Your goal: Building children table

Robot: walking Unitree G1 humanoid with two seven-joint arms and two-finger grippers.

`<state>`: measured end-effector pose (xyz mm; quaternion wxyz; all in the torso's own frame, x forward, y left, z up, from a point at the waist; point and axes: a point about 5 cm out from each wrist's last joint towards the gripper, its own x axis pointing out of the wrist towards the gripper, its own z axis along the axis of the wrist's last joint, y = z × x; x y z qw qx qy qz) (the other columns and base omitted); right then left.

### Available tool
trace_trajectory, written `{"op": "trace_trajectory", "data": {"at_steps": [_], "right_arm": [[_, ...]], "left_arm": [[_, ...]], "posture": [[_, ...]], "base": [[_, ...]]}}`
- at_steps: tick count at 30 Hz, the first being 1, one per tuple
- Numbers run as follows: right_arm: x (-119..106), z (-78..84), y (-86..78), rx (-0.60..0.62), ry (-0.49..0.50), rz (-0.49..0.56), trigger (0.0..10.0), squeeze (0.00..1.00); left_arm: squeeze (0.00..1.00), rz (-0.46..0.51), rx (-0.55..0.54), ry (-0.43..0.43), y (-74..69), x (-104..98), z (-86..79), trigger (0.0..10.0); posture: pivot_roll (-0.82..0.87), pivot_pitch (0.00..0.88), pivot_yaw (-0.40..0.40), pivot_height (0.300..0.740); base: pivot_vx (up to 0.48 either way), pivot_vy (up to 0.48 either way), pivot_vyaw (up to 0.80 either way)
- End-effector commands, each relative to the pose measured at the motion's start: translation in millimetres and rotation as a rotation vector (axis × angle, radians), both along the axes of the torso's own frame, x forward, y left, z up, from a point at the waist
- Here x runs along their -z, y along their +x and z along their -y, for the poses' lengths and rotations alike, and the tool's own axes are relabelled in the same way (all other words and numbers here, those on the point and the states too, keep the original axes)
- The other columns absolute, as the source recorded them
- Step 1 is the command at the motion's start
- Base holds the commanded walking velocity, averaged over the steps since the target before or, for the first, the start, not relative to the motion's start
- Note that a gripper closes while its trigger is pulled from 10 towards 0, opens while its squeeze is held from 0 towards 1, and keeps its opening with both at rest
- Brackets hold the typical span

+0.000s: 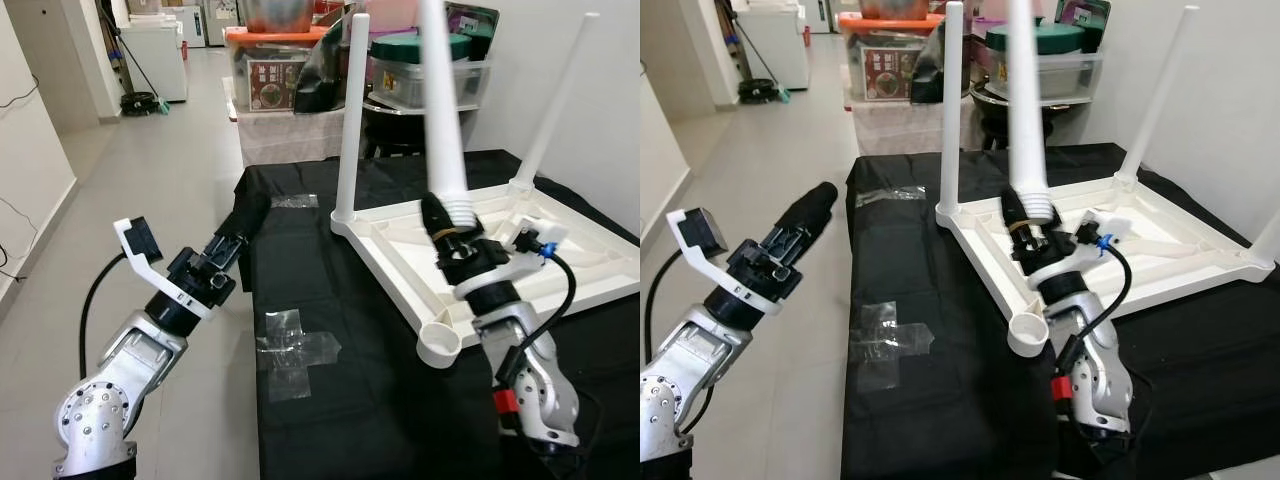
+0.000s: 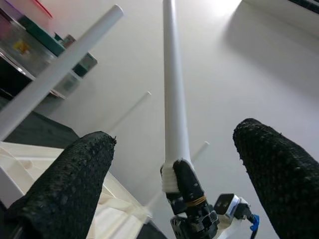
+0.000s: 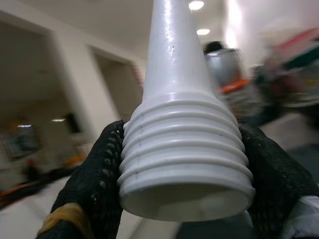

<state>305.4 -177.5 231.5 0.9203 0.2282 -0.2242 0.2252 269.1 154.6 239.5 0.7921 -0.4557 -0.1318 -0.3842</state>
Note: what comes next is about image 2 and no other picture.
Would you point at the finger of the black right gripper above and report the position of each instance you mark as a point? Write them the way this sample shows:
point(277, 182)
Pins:
point(177, 203)
point(189, 184)

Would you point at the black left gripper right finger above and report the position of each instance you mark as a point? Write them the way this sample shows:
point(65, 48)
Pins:
point(281, 179)

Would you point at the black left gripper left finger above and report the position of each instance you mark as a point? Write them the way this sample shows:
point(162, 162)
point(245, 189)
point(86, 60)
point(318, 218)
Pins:
point(62, 189)

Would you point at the white plastic children table top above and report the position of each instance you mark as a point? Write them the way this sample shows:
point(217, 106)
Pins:
point(119, 199)

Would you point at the yellow rubber band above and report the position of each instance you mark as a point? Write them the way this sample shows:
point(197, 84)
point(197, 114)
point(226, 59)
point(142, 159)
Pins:
point(197, 200)

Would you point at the dark printed flat box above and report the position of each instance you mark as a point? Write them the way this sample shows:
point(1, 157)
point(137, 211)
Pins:
point(84, 64)

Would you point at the clear plastic container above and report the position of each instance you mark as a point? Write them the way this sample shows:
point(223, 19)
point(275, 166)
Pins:
point(30, 57)

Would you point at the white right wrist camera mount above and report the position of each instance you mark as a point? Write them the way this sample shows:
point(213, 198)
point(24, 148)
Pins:
point(226, 206)

